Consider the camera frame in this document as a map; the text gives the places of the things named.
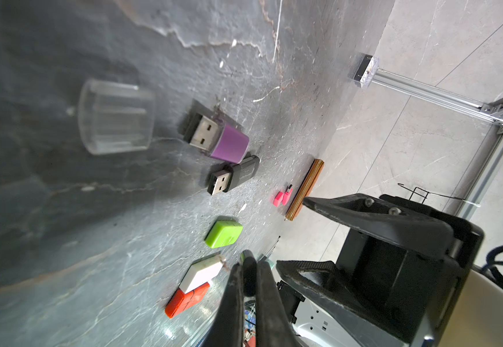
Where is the black usb cap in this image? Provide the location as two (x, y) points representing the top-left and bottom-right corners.
(240, 250), (257, 297)

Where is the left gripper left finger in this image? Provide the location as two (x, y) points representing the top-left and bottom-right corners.
(202, 264), (244, 347)

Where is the black usb drive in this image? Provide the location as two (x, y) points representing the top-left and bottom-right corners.
(208, 156), (260, 195)

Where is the clear usb cap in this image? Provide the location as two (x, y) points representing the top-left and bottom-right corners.
(77, 79), (156, 156)

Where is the purple usb drive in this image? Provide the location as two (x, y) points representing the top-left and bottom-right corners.
(185, 113), (250, 164)

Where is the red usb drive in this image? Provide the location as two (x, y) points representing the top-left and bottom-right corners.
(165, 282), (210, 319)

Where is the white usb drive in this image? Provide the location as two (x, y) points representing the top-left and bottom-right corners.
(179, 254), (225, 294)

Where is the green usb drive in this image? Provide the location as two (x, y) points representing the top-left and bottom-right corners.
(205, 221), (244, 249)

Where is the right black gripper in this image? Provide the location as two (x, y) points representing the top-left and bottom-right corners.
(276, 194), (484, 346)

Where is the pink usb cap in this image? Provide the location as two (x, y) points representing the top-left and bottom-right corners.
(273, 191), (284, 207)

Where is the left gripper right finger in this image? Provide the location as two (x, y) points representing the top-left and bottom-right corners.
(256, 261), (299, 347)

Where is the pink usb drive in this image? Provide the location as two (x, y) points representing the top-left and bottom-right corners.
(282, 184), (293, 205)

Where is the black wire hook rack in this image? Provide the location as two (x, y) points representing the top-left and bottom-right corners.
(397, 182), (481, 207)

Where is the brown leather wallet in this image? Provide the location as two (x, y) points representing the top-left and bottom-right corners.
(285, 159), (325, 221)

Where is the small square clock face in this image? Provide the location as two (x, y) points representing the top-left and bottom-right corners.
(354, 54), (380, 88)

